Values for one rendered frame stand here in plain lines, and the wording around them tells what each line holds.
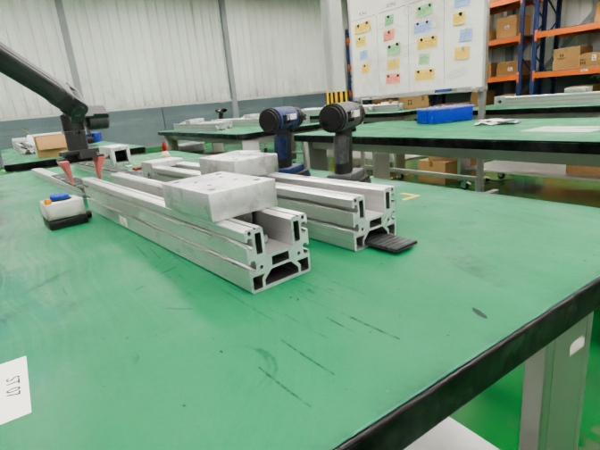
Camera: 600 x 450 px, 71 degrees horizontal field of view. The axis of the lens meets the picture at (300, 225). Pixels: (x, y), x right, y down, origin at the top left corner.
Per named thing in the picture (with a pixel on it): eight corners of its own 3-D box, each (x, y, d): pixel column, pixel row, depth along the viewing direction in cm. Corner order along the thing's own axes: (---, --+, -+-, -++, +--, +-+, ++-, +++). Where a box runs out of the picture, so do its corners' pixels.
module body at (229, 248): (89, 209, 114) (81, 179, 112) (126, 201, 120) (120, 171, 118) (252, 295, 54) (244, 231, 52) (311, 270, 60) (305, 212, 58)
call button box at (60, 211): (45, 225, 101) (37, 199, 100) (87, 215, 107) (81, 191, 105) (51, 231, 95) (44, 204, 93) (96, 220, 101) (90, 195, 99)
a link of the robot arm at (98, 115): (60, 87, 119) (72, 108, 117) (102, 85, 127) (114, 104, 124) (59, 119, 128) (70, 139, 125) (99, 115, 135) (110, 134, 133)
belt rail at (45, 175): (33, 175, 204) (31, 169, 203) (42, 173, 206) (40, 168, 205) (82, 198, 131) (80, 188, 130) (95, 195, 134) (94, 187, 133)
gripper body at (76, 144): (101, 154, 129) (95, 129, 127) (64, 159, 123) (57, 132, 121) (95, 153, 134) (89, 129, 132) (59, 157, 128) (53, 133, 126)
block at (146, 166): (138, 193, 131) (132, 162, 128) (176, 186, 138) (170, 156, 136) (149, 196, 124) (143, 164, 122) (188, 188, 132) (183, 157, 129)
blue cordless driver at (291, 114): (262, 196, 110) (253, 109, 104) (299, 180, 127) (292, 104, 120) (288, 197, 107) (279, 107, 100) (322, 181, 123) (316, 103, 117)
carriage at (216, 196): (168, 223, 69) (160, 182, 68) (226, 208, 76) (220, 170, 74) (215, 242, 57) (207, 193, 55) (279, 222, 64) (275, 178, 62)
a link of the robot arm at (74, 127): (56, 112, 125) (62, 111, 121) (80, 110, 129) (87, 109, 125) (62, 136, 127) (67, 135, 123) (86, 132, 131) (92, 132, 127)
